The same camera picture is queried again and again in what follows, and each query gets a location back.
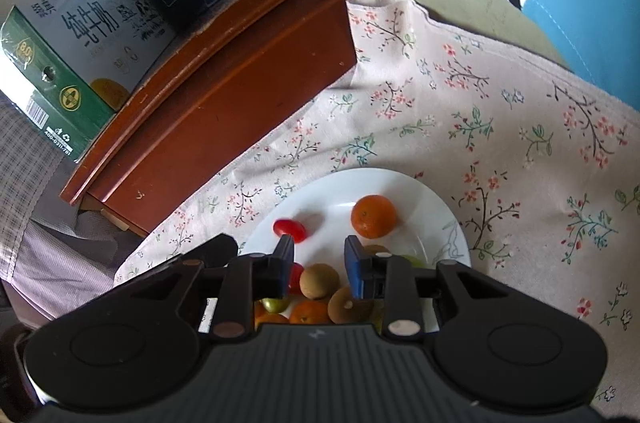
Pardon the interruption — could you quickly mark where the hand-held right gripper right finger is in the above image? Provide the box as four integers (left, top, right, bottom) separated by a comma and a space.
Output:
345, 235, 522, 339

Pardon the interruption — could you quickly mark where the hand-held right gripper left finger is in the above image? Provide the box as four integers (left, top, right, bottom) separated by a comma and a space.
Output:
127, 235, 296, 343

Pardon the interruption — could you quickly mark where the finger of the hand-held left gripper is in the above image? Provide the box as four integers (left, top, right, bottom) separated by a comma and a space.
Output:
192, 234, 239, 268

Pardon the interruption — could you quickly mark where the brown kiwi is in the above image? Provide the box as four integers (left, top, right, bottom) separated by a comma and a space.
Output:
327, 285, 373, 325
300, 264, 341, 299

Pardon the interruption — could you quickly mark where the large orange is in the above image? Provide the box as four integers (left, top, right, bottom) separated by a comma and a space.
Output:
289, 299, 331, 325
255, 303, 288, 330

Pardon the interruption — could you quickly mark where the small orange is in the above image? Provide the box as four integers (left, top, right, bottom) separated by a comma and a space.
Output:
350, 195, 398, 239

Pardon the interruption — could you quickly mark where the white plate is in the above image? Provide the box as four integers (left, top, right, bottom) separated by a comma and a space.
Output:
239, 168, 472, 329

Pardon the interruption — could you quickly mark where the brown wooden cabinet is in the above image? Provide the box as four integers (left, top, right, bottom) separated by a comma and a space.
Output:
60, 0, 373, 238

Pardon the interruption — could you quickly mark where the floral tablecloth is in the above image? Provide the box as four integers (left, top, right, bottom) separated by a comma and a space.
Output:
114, 0, 640, 419

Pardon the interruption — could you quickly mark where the purple checked cloth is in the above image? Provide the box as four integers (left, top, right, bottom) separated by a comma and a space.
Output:
0, 96, 146, 329

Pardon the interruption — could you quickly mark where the green carton box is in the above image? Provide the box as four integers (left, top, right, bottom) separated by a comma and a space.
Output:
0, 0, 177, 164

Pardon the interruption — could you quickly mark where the blue cloth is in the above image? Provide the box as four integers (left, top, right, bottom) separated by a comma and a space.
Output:
287, 0, 640, 111

